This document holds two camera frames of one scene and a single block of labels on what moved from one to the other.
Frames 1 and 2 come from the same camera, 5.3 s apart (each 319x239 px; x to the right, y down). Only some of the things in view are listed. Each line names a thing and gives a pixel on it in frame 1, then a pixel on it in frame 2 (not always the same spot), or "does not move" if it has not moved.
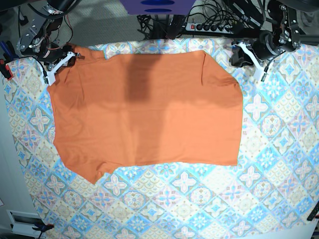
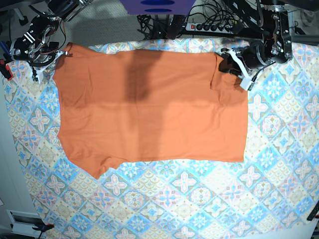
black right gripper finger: [239, 58] → [229, 64]
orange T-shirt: [141, 109] does not move
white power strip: [210, 28] does not move
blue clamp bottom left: [42, 227] does not move
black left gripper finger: [66, 48] → [53, 45]
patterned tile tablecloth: [273, 192] does not move
